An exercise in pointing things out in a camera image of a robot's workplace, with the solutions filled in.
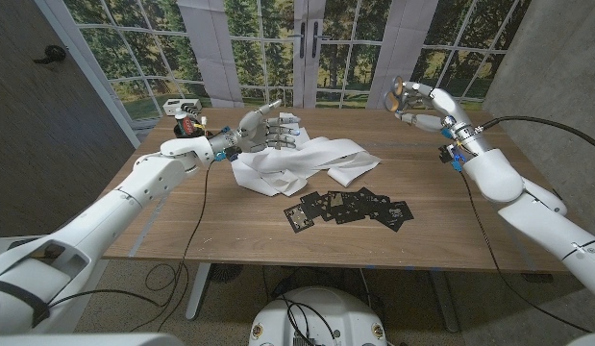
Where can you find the white power strip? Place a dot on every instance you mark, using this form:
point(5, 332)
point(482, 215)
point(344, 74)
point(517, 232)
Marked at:
point(181, 106)

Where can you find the grey table leg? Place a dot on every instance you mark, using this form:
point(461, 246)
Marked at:
point(445, 300)

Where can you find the black ribbed round object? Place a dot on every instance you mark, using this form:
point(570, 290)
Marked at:
point(226, 272)

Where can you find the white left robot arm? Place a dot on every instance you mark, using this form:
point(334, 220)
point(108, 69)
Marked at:
point(133, 187)

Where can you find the dark brown mug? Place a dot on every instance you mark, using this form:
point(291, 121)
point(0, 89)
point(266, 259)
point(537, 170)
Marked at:
point(178, 132)

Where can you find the white table leg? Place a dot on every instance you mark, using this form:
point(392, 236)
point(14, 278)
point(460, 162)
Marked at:
point(198, 290)

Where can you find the black playing card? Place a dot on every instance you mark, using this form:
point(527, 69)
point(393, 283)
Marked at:
point(349, 215)
point(355, 198)
point(336, 199)
point(395, 216)
point(298, 218)
point(371, 198)
point(310, 204)

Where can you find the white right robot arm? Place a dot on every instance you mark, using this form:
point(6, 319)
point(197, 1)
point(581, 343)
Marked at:
point(499, 173)

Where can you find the black yellow footprint pad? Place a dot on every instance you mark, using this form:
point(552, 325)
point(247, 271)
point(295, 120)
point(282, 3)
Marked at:
point(23, 242)

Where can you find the white red toothpaste tube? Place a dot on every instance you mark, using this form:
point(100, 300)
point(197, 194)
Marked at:
point(185, 126)

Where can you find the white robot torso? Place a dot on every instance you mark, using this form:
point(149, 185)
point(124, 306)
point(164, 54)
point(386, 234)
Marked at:
point(340, 312)

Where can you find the printed forest window backdrop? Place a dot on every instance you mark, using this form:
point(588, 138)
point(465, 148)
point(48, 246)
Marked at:
point(340, 62)

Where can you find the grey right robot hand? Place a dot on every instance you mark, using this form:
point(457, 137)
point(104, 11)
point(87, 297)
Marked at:
point(443, 103)

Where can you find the black wall hook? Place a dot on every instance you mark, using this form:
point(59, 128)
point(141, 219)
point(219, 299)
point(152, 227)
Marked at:
point(52, 54)

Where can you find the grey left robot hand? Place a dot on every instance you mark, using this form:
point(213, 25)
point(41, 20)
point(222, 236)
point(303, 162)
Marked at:
point(254, 134)

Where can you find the white receipt paper strip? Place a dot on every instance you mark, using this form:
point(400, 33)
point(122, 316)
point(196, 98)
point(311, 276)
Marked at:
point(316, 154)

